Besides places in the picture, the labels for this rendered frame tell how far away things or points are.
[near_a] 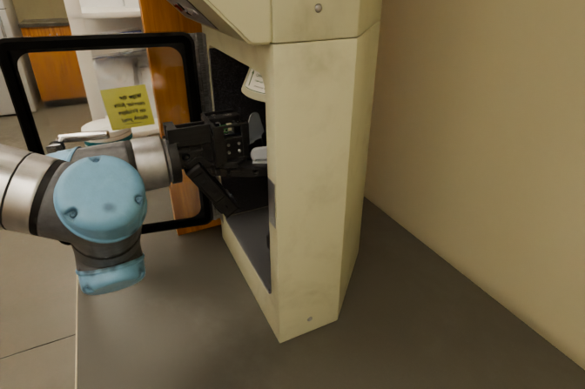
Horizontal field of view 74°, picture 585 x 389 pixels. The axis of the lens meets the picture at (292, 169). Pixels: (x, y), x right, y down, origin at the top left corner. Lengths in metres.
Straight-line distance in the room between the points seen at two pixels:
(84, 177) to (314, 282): 0.39
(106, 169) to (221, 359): 0.40
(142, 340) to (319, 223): 0.36
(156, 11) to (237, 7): 0.37
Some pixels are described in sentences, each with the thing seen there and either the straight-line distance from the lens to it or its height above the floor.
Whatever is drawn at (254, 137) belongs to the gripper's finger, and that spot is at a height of 1.23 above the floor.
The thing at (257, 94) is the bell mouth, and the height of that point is 1.32.
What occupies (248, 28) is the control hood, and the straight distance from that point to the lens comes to 0.43.
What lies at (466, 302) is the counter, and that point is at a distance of 0.82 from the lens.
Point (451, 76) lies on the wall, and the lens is 0.83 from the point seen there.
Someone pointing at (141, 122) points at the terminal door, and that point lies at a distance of 0.77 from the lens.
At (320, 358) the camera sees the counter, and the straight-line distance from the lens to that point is 0.68.
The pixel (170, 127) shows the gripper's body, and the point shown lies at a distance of 0.57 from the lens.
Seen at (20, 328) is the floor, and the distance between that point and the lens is 2.34.
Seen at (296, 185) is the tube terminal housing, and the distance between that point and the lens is 0.52.
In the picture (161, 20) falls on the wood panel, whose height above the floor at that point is 1.40.
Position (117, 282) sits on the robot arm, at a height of 1.16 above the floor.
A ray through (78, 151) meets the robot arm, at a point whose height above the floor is 1.28.
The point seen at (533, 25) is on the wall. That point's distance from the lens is 0.73.
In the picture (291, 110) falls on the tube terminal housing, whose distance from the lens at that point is 0.47.
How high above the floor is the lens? 1.48
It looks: 27 degrees down
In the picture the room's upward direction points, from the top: straight up
